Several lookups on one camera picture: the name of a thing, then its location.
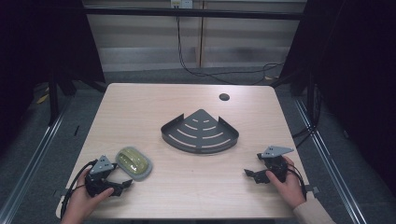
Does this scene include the black horizontal frame bar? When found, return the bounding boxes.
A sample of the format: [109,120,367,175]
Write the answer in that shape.
[82,7,306,21]

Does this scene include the black floor cable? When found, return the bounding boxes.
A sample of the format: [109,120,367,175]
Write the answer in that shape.
[290,85,323,149]

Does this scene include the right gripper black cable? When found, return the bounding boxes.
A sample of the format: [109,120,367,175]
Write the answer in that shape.
[285,162,308,202]

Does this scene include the person's left hand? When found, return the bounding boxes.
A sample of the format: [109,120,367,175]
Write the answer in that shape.
[60,167,115,224]

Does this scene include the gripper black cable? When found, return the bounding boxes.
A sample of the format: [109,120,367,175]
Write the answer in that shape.
[285,162,308,202]
[59,159,99,220]

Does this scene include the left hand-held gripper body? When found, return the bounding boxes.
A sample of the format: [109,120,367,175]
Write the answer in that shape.
[84,154,123,198]

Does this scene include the dark grey corner shelf rack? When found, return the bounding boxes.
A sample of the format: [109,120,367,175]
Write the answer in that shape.
[160,108,240,155]

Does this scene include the black wall cable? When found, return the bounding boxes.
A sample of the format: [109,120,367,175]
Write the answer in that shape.
[176,7,285,86]

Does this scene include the black metal stand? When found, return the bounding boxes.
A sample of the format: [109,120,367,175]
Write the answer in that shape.
[270,69,321,127]
[46,73,108,127]

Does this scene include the yellow-green sponge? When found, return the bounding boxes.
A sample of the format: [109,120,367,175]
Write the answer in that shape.
[115,146,154,182]

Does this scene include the person's right hand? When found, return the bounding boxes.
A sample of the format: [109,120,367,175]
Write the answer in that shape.
[264,155,307,210]

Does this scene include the metal floor rail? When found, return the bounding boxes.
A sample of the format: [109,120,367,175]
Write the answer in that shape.
[0,92,76,224]
[292,98,370,224]

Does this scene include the white wall power outlet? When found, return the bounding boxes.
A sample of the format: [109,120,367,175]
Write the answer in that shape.
[169,0,194,9]

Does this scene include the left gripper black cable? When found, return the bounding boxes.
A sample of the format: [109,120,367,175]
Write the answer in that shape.
[59,159,99,220]

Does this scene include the yellow-green soap bar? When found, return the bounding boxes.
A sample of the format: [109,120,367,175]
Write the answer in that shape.
[119,147,149,175]

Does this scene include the dark curtain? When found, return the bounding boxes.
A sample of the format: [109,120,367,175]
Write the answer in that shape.
[0,0,106,153]
[279,0,396,197]

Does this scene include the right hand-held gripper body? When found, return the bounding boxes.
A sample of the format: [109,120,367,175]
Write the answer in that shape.
[260,145,295,184]

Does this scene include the yellow tape scrap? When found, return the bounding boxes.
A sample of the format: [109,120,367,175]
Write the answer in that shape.
[35,92,50,105]

